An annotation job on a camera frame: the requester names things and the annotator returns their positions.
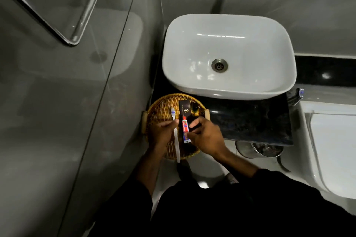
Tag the person's black clothing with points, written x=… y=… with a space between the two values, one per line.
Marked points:
x=236 y=206

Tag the small red toothpaste tube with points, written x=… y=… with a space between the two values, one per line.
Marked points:
x=185 y=129

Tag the white toilet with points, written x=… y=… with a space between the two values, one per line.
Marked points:
x=331 y=150

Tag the black paper box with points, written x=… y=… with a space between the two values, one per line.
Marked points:
x=185 y=109

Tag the chrome drain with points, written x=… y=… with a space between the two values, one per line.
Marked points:
x=219 y=65

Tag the chrome spray nozzle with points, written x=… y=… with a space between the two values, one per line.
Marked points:
x=296 y=96

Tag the person's right thumb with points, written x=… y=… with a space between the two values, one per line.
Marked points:
x=191 y=135

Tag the person's left thumb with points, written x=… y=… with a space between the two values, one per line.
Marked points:
x=171 y=122

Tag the glass shower partition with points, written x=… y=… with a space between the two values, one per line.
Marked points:
x=69 y=106

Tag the person's right hand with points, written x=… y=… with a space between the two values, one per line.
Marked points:
x=208 y=137

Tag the white ceramic basin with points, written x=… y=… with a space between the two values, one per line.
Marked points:
x=250 y=50

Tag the steel waste bin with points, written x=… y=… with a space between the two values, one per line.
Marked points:
x=260 y=150

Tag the white toothbrush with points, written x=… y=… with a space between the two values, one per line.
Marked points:
x=175 y=136

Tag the person's left hand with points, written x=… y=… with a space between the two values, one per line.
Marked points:
x=159 y=136

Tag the round woven wicker tray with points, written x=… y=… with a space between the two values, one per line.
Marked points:
x=167 y=111

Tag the person's right forearm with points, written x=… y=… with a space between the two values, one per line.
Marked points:
x=237 y=163

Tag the person's left forearm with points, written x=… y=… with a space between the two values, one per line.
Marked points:
x=146 y=169

